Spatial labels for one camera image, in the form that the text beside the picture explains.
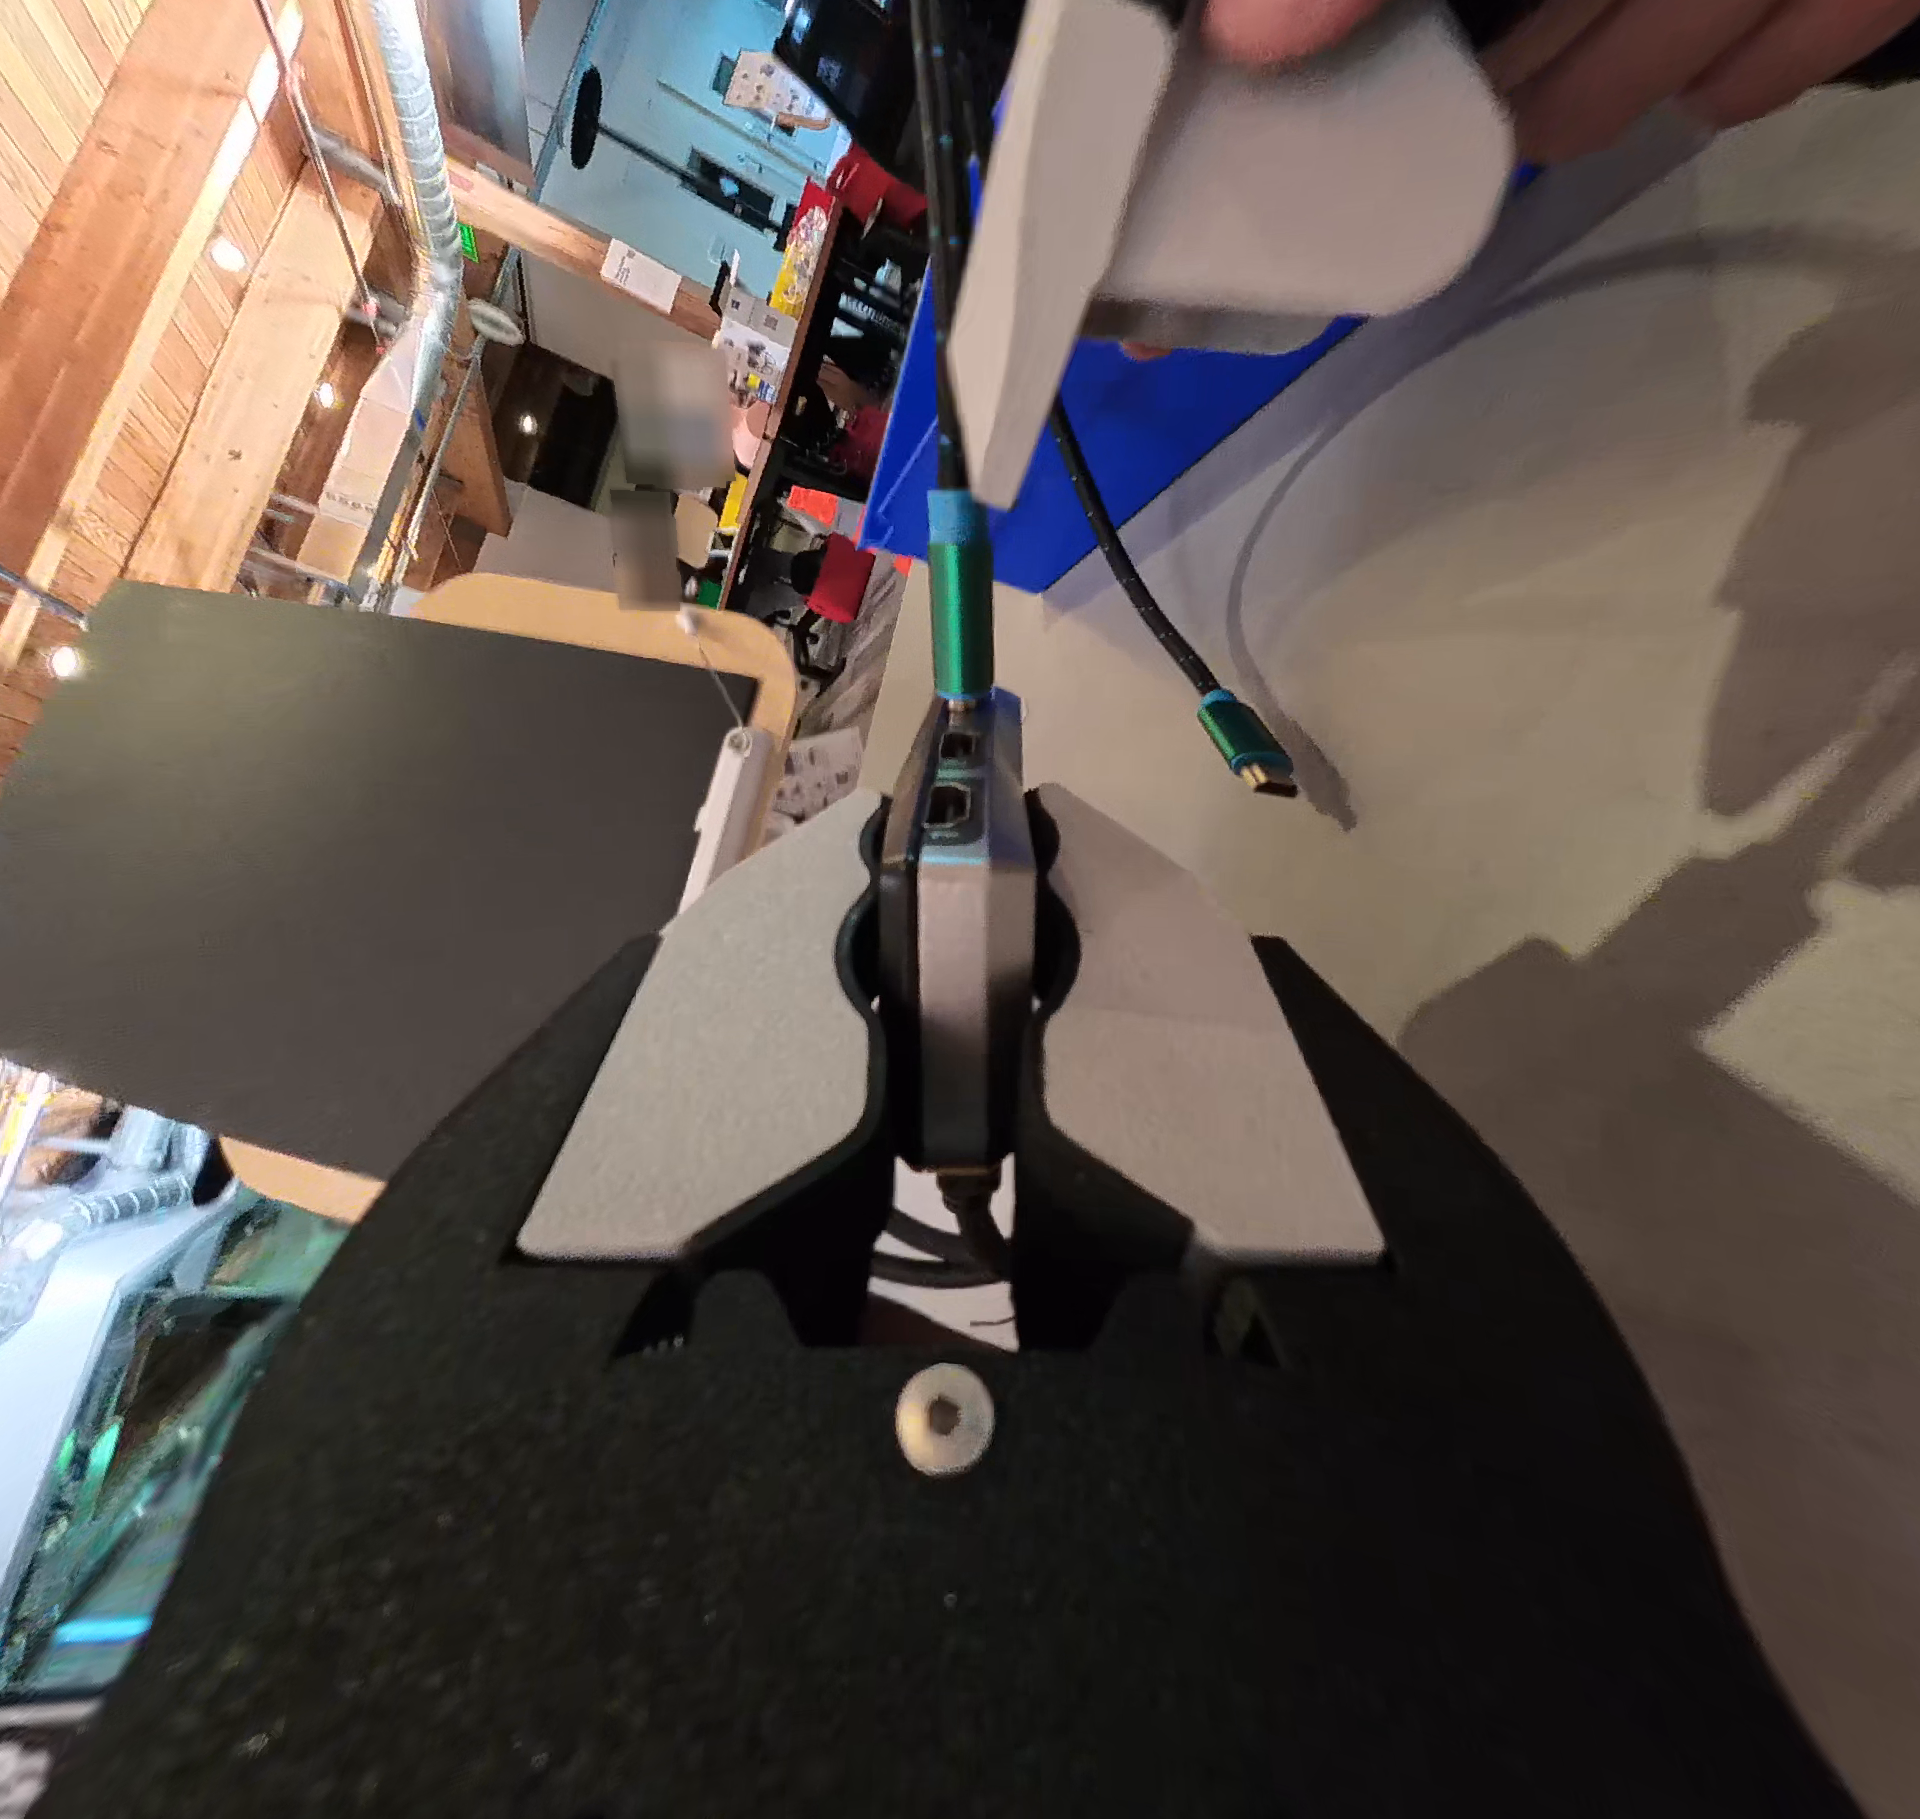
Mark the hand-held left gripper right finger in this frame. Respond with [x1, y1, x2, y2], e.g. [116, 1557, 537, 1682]
[1006, 784, 1390, 1346]

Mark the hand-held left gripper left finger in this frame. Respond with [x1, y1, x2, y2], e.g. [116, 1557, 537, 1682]
[513, 784, 903, 1346]

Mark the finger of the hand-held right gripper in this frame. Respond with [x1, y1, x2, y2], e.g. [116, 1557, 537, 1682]
[1086, 0, 1517, 354]
[945, 0, 1179, 507]

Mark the blue plastic bin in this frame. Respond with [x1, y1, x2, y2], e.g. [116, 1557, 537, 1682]
[863, 154, 1545, 592]

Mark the grey metal port hub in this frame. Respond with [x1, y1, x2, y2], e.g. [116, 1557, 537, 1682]
[877, 684, 1041, 1175]

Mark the person's right hand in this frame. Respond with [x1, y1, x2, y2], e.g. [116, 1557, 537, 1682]
[1199, 0, 1920, 163]

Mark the storage shelf with items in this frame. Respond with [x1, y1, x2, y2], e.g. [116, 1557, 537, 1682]
[716, 154, 936, 680]

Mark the printed paper sheet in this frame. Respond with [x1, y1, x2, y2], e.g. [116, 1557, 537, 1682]
[778, 730, 876, 823]

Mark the black board with wooden rim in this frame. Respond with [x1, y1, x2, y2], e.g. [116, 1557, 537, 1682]
[0, 576, 795, 1227]

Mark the silver duct pipe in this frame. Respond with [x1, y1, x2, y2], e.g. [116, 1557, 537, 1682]
[337, 0, 483, 605]

